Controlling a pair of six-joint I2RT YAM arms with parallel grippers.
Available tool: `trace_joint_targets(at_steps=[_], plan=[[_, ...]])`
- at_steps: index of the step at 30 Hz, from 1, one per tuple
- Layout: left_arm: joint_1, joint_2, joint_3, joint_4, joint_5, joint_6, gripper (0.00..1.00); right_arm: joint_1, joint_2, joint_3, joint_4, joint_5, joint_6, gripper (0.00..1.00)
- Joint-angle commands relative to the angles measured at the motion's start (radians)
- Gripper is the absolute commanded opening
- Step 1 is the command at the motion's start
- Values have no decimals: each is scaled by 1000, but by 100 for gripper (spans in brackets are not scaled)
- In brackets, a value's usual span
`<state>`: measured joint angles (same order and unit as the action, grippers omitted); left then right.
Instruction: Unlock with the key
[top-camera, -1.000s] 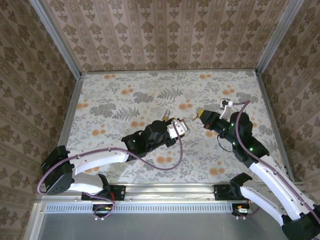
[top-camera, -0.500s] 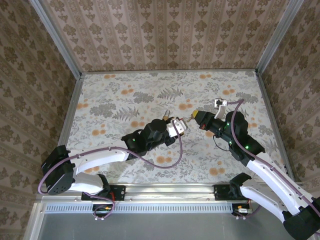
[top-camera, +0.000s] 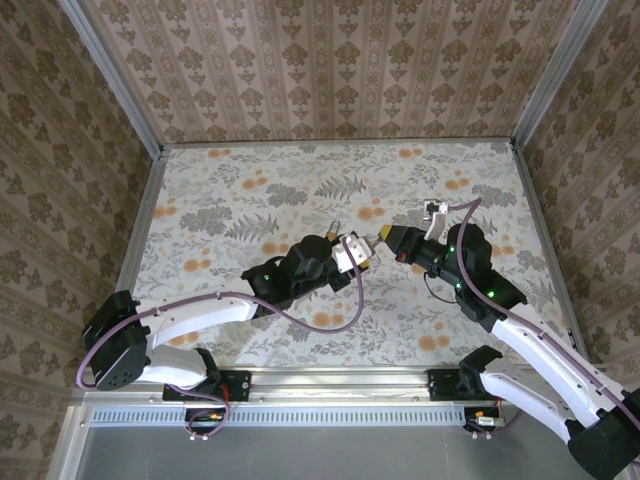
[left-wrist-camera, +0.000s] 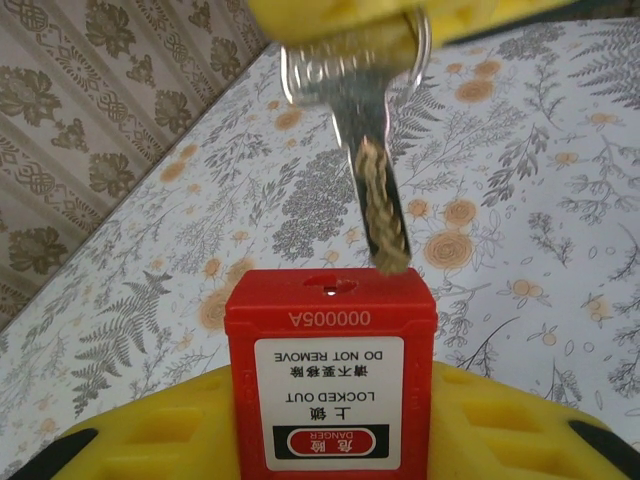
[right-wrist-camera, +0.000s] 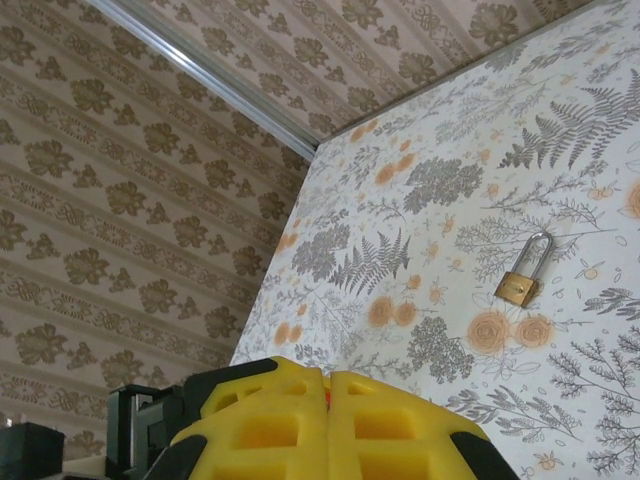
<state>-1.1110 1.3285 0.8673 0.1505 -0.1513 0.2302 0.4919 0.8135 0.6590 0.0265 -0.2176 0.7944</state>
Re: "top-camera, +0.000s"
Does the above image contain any floral table cover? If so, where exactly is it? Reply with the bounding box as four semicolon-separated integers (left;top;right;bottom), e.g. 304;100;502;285
113;141;584;369

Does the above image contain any wide aluminium extrusion beam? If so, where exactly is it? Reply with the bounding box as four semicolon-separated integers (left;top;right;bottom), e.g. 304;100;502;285
74;366;616;402

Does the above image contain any grey metal sheet panel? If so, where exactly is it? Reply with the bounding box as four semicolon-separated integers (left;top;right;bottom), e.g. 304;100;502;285
47;404;631;480

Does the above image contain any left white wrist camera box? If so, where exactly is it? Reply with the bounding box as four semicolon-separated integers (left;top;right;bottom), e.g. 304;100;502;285
332;231;372;275

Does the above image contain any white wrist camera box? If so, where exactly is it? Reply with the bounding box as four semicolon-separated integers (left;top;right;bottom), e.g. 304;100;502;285
422;199;452;242
332;231;372;275

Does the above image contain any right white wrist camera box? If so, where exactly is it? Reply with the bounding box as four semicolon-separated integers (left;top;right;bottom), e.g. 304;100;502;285
422;199;452;242

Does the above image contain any thin black wire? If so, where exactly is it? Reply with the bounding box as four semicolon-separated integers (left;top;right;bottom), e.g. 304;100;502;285
422;268;462;305

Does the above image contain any aluminium table edge rail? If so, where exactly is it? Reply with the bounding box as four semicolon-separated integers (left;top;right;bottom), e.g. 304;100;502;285
115;149;169;301
509;142;594;364
160;136;517;149

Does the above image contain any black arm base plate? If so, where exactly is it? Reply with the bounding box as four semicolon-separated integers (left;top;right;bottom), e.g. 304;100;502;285
162;369;252;403
428;368;520;402

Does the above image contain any slotted grey cable duct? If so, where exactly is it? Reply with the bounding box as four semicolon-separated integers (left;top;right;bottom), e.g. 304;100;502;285
88;404;506;427

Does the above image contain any black cable junction box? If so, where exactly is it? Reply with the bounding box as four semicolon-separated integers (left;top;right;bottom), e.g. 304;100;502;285
463;407;506;434
184;407;226;434

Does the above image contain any aluminium frame post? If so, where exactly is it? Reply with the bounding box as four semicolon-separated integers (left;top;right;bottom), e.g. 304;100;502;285
57;0;166;159
510;0;612;151

